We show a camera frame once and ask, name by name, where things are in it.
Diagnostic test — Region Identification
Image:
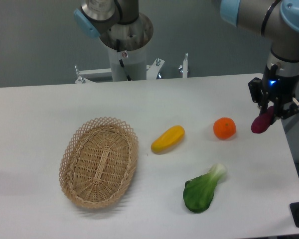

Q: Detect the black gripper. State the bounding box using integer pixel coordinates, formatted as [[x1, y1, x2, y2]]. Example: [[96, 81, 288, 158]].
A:
[[260, 63, 299, 124]]

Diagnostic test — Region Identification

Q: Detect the purple sweet potato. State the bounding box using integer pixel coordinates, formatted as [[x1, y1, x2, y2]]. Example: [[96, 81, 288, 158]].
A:
[[251, 106, 274, 134]]

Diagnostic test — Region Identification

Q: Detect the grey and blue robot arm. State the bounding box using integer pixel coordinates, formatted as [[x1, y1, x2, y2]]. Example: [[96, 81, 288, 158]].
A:
[[73, 0, 299, 124]]

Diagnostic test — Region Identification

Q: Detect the oval wicker basket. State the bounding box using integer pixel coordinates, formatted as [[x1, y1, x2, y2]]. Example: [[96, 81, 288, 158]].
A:
[[59, 117, 139, 209]]

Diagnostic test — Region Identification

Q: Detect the orange tangerine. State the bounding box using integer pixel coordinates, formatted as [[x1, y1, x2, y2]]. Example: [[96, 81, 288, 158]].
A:
[[213, 117, 236, 140]]

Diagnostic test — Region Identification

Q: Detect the yellow mango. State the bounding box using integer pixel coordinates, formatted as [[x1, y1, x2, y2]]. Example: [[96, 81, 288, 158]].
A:
[[151, 125, 185, 153]]

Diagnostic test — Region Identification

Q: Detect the green bok choy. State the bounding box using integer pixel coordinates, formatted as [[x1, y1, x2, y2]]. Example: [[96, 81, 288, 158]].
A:
[[182, 163, 227, 213]]

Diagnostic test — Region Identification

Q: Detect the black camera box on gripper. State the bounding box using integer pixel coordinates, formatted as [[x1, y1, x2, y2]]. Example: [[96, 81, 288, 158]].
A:
[[248, 77, 263, 103]]

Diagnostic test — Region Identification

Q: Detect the white metal mounting frame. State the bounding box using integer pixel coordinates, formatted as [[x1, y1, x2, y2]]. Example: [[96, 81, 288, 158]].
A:
[[74, 53, 191, 84]]

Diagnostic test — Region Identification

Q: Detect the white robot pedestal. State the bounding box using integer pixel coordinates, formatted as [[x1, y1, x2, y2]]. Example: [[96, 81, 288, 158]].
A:
[[98, 13, 154, 82]]

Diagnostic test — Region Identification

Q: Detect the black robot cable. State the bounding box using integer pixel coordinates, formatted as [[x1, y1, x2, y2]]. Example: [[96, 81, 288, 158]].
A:
[[116, 39, 132, 82]]

